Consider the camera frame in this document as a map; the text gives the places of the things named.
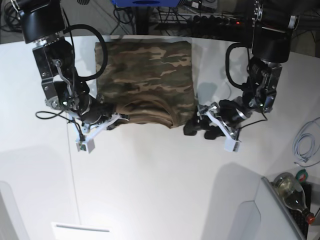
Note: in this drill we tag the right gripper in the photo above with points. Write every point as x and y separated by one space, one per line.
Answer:
97 112

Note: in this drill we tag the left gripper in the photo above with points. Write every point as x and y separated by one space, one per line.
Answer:
231 112

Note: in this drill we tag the camouflage t-shirt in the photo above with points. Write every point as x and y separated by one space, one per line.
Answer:
151 82

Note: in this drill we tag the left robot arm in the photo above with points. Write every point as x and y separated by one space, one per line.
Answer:
272 28

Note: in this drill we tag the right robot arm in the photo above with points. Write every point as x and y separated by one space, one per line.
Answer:
44 23

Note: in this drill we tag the clear plastic bottle red cap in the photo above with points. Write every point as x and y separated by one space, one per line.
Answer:
293 195

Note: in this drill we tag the black power strip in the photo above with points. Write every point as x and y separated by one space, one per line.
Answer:
218 20

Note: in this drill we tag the green tape roll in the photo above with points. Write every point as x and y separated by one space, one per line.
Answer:
302 176

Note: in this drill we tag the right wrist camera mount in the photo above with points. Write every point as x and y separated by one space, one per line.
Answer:
86 133

